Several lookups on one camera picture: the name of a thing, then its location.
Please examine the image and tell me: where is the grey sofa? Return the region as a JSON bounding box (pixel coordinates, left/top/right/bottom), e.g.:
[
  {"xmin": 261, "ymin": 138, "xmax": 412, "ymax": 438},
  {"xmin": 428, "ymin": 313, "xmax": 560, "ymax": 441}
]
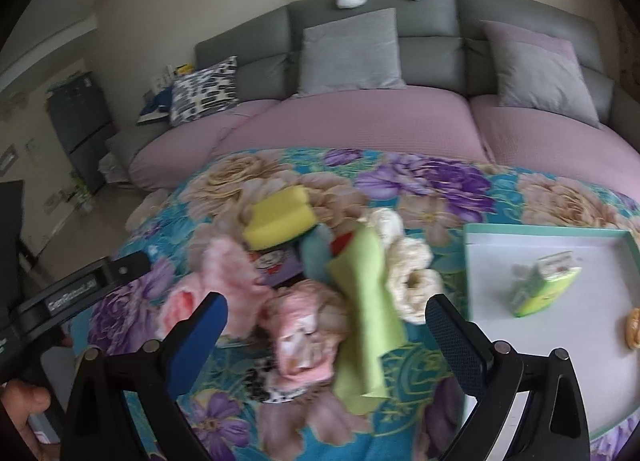
[{"xmin": 105, "ymin": 0, "xmax": 617, "ymax": 176}]

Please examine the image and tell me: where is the pink printed cloth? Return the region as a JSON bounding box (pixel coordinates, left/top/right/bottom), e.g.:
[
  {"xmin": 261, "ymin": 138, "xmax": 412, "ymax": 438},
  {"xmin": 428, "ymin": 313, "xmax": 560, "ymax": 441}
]
[{"xmin": 260, "ymin": 281, "xmax": 351, "ymax": 384}]

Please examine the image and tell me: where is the orange round object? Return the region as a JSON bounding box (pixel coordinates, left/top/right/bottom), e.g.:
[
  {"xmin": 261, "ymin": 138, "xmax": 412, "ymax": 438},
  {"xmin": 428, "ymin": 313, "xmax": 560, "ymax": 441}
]
[{"xmin": 625, "ymin": 308, "xmax": 640, "ymax": 349}]

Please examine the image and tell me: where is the green cloth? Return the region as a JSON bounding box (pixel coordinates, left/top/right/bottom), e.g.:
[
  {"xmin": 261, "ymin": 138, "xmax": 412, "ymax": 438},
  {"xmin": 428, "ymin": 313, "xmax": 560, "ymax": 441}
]
[{"xmin": 325, "ymin": 226, "xmax": 407, "ymax": 401}]

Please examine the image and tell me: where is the white tray with green rim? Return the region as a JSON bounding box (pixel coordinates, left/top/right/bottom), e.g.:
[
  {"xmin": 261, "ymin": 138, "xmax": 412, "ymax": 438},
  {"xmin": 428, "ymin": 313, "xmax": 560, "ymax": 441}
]
[{"xmin": 462, "ymin": 222, "xmax": 640, "ymax": 442}]

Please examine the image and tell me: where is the blue cloth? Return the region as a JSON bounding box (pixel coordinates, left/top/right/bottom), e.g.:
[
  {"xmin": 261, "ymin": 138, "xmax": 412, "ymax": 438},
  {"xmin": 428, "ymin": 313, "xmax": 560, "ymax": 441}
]
[{"xmin": 137, "ymin": 91, "xmax": 176, "ymax": 124}]

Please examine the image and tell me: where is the pink fluffy cloth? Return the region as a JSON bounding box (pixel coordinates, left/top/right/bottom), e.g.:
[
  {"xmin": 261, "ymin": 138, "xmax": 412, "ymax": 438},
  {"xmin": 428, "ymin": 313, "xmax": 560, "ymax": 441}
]
[{"xmin": 157, "ymin": 236, "xmax": 273, "ymax": 339}]

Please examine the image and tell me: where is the lilac pillow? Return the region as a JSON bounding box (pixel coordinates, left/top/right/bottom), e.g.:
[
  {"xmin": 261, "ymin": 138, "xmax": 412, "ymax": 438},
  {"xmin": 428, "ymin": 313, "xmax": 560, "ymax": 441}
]
[{"xmin": 480, "ymin": 20, "xmax": 576, "ymax": 62}]

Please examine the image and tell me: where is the black white patterned pillow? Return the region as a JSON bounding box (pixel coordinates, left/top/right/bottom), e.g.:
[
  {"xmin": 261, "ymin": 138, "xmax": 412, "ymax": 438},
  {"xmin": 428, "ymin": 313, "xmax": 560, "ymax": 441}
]
[{"xmin": 169, "ymin": 56, "xmax": 240, "ymax": 126}]

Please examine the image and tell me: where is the floral blanket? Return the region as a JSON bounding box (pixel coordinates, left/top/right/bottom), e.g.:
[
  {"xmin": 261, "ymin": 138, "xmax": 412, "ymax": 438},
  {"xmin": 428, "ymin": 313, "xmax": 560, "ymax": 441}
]
[{"xmin": 70, "ymin": 148, "xmax": 640, "ymax": 461}]

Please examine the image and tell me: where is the yellow green tissue packet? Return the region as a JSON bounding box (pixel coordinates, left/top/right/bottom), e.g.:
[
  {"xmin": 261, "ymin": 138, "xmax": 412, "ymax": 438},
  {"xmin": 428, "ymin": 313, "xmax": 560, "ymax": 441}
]
[
  {"xmin": 242, "ymin": 185, "xmax": 317, "ymax": 252},
  {"xmin": 510, "ymin": 251, "xmax": 583, "ymax": 318}
]

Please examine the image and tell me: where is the leopard print scrunchie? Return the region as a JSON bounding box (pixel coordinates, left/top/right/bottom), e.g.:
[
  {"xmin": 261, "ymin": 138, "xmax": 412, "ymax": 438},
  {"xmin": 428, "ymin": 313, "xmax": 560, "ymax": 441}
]
[{"xmin": 245, "ymin": 361, "xmax": 311, "ymax": 404}]

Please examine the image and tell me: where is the dark grey refrigerator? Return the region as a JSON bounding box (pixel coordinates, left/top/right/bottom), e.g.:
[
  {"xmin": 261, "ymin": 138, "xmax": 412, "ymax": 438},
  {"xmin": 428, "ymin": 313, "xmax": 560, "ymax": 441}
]
[{"xmin": 47, "ymin": 72, "xmax": 118, "ymax": 194}]

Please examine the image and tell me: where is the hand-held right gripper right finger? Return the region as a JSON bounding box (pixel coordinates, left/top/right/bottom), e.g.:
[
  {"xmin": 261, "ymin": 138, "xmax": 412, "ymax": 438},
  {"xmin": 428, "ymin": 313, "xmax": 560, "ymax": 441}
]
[{"xmin": 425, "ymin": 294, "xmax": 592, "ymax": 461}]

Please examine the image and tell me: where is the lilac sofa cover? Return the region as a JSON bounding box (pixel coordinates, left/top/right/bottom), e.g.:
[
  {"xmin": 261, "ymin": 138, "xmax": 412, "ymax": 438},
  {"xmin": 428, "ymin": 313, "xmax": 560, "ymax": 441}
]
[{"xmin": 127, "ymin": 91, "xmax": 640, "ymax": 192}]

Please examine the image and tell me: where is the grey pillow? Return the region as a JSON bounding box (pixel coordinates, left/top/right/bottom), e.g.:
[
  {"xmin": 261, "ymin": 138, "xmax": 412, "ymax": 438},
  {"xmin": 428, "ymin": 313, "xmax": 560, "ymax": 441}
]
[
  {"xmin": 495, "ymin": 41, "xmax": 601, "ymax": 129},
  {"xmin": 291, "ymin": 7, "xmax": 408, "ymax": 98}
]

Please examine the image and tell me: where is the cream lace cloth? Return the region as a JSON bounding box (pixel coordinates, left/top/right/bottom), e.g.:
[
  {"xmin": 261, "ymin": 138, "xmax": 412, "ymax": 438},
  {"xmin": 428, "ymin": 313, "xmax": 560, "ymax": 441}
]
[{"xmin": 367, "ymin": 207, "xmax": 446, "ymax": 326}]

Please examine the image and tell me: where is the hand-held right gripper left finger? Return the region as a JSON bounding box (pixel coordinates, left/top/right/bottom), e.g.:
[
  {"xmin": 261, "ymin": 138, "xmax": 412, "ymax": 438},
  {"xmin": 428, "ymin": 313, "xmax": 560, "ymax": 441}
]
[{"xmin": 60, "ymin": 292, "xmax": 229, "ymax": 461}]

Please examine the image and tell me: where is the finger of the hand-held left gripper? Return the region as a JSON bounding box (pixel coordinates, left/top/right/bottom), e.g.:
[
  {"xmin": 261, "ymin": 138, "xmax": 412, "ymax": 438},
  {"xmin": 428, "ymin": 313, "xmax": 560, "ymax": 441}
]
[{"xmin": 100, "ymin": 252, "xmax": 151, "ymax": 288}]

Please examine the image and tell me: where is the person's left hand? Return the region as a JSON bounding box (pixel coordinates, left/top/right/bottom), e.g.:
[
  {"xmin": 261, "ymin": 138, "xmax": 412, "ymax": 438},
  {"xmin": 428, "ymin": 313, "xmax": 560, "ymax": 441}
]
[{"xmin": 0, "ymin": 382, "xmax": 63, "ymax": 461}]

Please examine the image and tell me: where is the purple printed pouch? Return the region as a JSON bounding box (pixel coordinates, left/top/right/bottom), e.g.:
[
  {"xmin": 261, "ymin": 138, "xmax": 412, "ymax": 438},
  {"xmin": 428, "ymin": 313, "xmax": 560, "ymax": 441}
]
[{"xmin": 248, "ymin": 247, "xmax": 303, "ymax": 288}]

